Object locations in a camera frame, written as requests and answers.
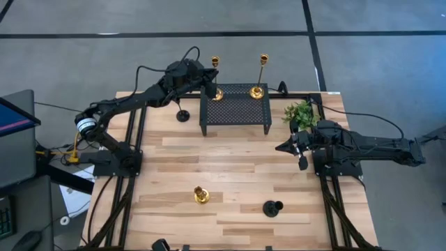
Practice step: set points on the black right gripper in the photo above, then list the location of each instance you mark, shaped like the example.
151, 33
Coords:
308, 141

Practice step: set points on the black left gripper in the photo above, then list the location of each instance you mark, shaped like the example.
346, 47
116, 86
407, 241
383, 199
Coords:
181, 75

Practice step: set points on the tall gold candlestick holder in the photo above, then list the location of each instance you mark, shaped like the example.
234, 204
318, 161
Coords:
215, 61
256, 92

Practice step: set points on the black candlestick holder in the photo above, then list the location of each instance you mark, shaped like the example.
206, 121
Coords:
270, 209
183, 116

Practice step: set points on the short gold candlestick holder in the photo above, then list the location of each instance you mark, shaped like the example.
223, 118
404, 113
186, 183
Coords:
202, 198

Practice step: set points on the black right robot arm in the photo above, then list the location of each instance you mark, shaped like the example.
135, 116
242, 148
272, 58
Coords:
376, 148

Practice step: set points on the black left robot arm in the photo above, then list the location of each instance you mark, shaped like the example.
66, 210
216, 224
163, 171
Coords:
118, 104

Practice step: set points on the green plant in white pot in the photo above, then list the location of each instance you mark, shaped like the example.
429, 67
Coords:
301, 115

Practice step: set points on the black perforated metal rack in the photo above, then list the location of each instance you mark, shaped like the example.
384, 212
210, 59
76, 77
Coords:
237, 111

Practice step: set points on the grey furniture leg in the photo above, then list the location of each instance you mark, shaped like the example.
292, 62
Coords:
435, 134

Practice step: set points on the small black object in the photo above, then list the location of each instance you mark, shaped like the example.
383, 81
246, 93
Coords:
160, 244

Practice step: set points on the black stand beam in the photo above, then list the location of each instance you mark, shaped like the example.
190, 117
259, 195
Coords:
69, 179

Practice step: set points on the white paper sheets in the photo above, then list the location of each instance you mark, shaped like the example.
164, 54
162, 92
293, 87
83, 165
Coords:
75, 202

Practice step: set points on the monitor with blue screen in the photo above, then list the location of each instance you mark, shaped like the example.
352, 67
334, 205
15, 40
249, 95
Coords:
14, 120

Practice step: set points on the white tape roll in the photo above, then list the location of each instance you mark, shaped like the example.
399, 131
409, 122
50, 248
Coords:
61, 220

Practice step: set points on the grey side table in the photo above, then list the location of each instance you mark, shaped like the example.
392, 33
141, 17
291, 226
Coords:
17, 157

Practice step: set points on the black computer mouse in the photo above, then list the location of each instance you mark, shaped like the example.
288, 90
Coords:
28, 241

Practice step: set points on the black keyboard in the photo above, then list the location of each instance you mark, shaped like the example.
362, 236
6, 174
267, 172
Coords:
6, 218

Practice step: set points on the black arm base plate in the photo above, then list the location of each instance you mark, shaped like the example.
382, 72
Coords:
108, 167
341, 169

